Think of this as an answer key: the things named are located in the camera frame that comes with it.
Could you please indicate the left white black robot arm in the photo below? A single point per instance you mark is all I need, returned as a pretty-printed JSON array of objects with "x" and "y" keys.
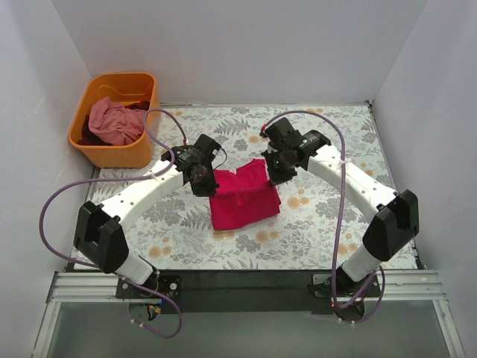
[{"x": 101, "y": 228}]

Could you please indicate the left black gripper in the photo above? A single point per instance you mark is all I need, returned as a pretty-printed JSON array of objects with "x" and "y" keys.
[{"x": 206, "y": 185}]

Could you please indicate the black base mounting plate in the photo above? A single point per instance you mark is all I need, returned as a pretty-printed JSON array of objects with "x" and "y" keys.
[{"x": 244, "y": 291}]

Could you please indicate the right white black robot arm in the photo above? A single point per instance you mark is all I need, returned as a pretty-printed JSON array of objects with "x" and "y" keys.
[{"x": 392, "y": 217}]

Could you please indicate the floral patterned table mat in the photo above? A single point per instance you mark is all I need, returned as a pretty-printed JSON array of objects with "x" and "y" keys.
[{"x": 177, "y": 232}]

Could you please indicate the orange plastic laundry basket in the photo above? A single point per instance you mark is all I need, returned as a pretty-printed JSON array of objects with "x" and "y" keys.
[{"x": 126, "y": 88}]

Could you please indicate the aluminium frame rail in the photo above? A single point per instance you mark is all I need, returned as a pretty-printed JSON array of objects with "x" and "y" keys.
[{"x": 244, "y": 314}]

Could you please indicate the light pink shirt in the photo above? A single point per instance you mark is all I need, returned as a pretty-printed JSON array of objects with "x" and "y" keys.
[{"x": 115, "y": 125}]

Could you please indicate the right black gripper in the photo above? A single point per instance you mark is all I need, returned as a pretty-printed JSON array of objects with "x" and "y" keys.
[{"x": 276, "y": 174}]

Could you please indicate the magenta t shirt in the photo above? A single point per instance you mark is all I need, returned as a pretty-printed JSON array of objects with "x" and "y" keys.
[{"x": 243, "y": 197}]

